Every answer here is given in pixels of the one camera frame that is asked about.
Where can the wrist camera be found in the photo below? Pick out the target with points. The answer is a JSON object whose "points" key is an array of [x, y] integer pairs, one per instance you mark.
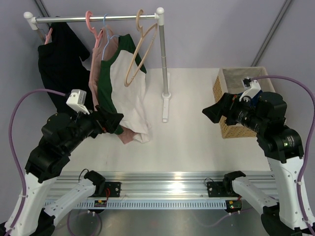
{"points": [[252, 88], [76, 101]]}

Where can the aluminium mounting rail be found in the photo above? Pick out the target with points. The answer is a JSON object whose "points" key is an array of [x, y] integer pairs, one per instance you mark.
{"points": [[163, 185]]}

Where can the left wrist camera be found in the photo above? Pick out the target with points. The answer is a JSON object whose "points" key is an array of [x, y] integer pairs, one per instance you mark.
{"points": [[76, 101]]}

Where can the light blue wire hanger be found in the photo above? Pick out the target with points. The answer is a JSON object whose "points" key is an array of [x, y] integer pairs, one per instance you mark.
{"points": [[108, 37]]}

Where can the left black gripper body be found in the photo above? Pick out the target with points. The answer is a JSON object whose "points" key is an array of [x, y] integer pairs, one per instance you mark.
{"points": [[104, 124]]}

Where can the black t shirt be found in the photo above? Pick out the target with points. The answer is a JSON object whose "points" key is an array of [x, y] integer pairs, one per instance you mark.
{"points": [[60, 63]]}

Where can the pink hanger under black shirt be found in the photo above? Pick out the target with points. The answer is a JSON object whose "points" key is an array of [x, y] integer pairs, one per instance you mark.
{"points": [[48, 36]]}

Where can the wicker basket with liner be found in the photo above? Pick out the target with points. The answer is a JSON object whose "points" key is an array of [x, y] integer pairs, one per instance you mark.
{"points": [[230, 80]]}

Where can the slotted cable duct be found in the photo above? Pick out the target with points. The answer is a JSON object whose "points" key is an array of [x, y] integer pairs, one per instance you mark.
{"points": [[152, 204]]}

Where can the pink shirt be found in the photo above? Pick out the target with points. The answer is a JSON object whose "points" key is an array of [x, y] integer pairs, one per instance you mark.
{"points": [[95, 69]]}

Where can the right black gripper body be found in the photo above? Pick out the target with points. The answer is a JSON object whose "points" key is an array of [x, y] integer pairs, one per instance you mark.
{"points": [[235, 108]]}

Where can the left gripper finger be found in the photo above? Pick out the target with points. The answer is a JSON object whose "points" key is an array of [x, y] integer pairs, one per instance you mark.
{"points": [[117, 117], [101, 113]]}

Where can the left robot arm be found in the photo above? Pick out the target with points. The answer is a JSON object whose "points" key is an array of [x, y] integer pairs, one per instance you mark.
{"points": [[61, 136]]}

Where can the metal clothes rack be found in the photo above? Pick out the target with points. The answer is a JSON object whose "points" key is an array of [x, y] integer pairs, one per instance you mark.
{"points": [[158, 16]]}

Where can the green and white shirt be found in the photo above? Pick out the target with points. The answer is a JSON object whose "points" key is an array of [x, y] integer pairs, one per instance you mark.
{"points": [[121, 89]]}

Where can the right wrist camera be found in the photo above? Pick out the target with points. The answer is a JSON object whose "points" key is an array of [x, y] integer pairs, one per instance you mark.
{"points": [[252, 88]]}

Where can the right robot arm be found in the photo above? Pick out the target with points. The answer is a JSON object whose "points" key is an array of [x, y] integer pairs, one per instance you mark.
{"points": [[290, 214]]}

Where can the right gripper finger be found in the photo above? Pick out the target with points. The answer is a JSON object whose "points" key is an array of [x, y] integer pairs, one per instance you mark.
{"points": [[215, 112], [229, 98]]}

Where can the blue t shirt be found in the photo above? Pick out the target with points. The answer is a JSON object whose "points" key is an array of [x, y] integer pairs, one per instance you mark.
{"points": [[251, 102]]}

